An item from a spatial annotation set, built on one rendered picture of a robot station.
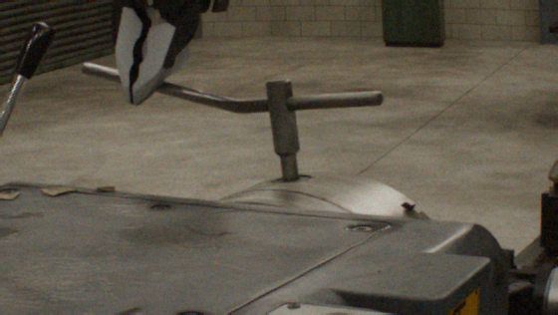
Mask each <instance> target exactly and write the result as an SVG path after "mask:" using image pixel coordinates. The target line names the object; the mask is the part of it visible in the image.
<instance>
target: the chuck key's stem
mask: <svg viewBox="0 0 558 315"><path fill-rule="evenodd" d="M266 90H267V97H268V105H269V113H270V120H271V128H272V135H273V144H274V152H275V154H276V155H277V156H279V157H280V161H281V168H282V176H283V181H281V182H294V181H297V180H300V179H302V178H299V173H298V166H297V158H296V154H297V153H298V151H299V150H300V145H299V136H298V128H297V121H296V113H295V111H289V110H288V109H287V107H286V101H287V99H288V98H290V97H293V90H292V82H291V80H290V79H280V80H273V81H268V82H267V83H266Z"/></svg>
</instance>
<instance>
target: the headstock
mask: <svg viewBox="0 0 558 315"><path fill-rule="evenodd" d="M50 187H64V188H69V187H71V188H75V189H77V190H74V191H68V192H63V193H61V194H58V195H56V196H55V197H53V196H51V195H49V196H46V195H45V193H44V192H43V191H41V189H44V188H50ZM14 192H16V193H22V194H19V195H17V196H16V197H15V199H14V200H5V201H3V199H2V201H1V200H0V315H112V314H114V313H117V312H118V311H121V310H123V309H124V310H126V309H129V308H131V307H138V308H141V309H142V310H144V311H145V312H146V313H147V314H148V315H267V314H268V313H270V312H272V311H274V310H275V309H277V308H279V307H280V306H282V305H290V304H296V303H301V304H309V305H316V306H324V307H331V308H339V309H346V310H349V309H354V310H361V311H367V312H375V313H381V312H378V311H376V310H373V309H368V308H362V307H351V305H350V304H349V302H347V301H346V300H345V299H344V298H343V297H342V296H341V295H340V294H338V293H336V292H333V291H331V290H330V289H327V287H328V286H331V285H333V284H336V283H339V282H343V281H346V280H351V279H356V278H360V277H362V276H370V275H378V274H386V273H388V272H389V271H391V270H392V269H394V268H395V267H396V266H398V265H399V264H401V263H403V262H404V261H406V260H407V259H409V258H411V257H412V256H414V255H415V254H417V253H419V252H424V253H431V252H433V253H441V254H451V255H459V256H461V255H468V256H476V257H484V258H489V259H490V260H491V263H490V277H489V279H487V280H486V281H485V282H484V283H483V284H482V285H481V286H479V287H478V288H477V289H476V290H474V291H473V292H472V293H470V294H469V296H468V297H466V298H465V299H464V300H462V301H461V302H460V303H459V304H457V305H456V306H455V307H453V308H452V310H451V311H449V312H448V313H447V314H445V315H508V300H509V295H508V280H509V262H508V261H507V260H508V259H507V257H506V256H505V254H504V252H503V251H502V250H503V249H502V248H501V247H500V245H499V243H498V242H497V239H496V238H495V236H494V235H493V234H492V233H490V231H489V230H488V229H486V228H485V227H483V226H482V225H481V224H477V223H474V222H457V221H447V220H437V219H427V218H406V217H395V216H385V215H374V214H363V213H352V212H342V211H331V210H320V209H311V210H309V208H308V209H298V208H287V207H276V206H265V205H253V203H242V202H231V201H220V200H209V199H199V198H188V197H177V196H166V195H155V194H145V193H134V192H123V191H102V190H99V189H98V188H92V187H82V186H72V185H61V184H52V183H42V182H33V181H23V180H13V181H10V182H7V183H4V184H1V185H0V193H14Z"/></svg>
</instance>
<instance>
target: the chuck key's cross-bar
mask: <svg viewBox="0 0 558 315"><path fill-rule="evenodd" d="M82 72H83V74H84V75H85V74H86V75H90V76H94V77H97V78H100V79H104V80H108V81H111V82H114V83H121V82H122V81H121V78H120V75H119V71H118V70H116V69H112V68H108V67H104V66H101V65H97V64H96V65H93V64H90V63H85V64H84V66H83V68H82ZM156 93H158V94H161V95H165V96H172V97H176V98H180V99H184V100H187V101H191V102H195V103H199V104H203V105H206V106H210V107H213V108H217V109H220V110H224V111H228V112H232V113H237V114H252V113H269V105H268V99H255V100H236V99H232V98H228V97H224V96H220V95H217V94H213V93H209V92H205V91H201V90H197V89H194V88H190V87H186V86H183V85H179V84H175V83H173V84H171V83H168V82H163V83H162V85H161V86H160V87H159V88H158V90H157V91H156ZM383 101H384V97H383V95H382V94H381V93H380V92H356V93H342V94H327V95H313V96H299V97H290V98H288V99H287V101H286V107H287V109H288V110H289V111H302V110H318V109H334V108H349V107H365V106H372V107H379V106H381V105H382V103H383Z"/></svg>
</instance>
